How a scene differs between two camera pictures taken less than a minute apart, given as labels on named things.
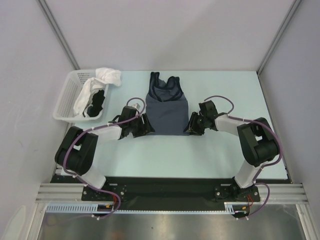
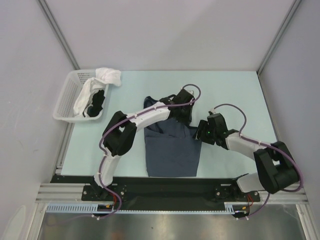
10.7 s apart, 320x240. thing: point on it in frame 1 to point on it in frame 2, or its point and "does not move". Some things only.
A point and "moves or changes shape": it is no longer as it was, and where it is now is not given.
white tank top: (103, 76) does not move
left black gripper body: (137, 128) to (183, 116)
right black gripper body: (197, 124) to (207, 134)
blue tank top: (166, 106) moves or changes shape
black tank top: (97, 100) does not move
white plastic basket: (64, 107) does not move
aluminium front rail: (56, 193) does not move
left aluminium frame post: (60, 33) does not move
